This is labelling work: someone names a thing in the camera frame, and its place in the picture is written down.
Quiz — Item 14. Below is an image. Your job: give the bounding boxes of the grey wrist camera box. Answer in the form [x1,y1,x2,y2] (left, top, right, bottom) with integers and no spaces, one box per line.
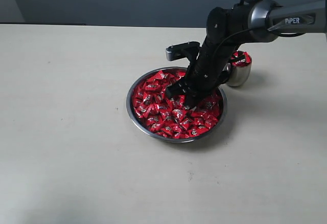
[166,41,200,62]

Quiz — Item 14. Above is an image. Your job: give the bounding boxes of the red object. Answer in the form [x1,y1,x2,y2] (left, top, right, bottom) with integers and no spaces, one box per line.
[229,51,252,67]

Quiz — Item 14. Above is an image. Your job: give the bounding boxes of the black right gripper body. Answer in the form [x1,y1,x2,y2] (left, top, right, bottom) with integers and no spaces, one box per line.
[166,47,230,98]

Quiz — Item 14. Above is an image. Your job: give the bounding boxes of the stainless steel cup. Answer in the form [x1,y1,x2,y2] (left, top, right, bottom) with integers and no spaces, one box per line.
[223,61,252,87]

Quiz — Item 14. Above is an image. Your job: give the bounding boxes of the pile of red wrapped candies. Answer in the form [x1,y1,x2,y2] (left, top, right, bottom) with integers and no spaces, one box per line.
[131,70,222,139]

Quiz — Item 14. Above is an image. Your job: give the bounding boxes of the silver metal bowl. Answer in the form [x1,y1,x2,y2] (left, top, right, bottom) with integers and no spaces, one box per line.
[126,66,228,144]

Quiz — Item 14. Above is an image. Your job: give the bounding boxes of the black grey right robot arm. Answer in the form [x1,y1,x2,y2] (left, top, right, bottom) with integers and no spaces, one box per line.
[165,0,326,108]

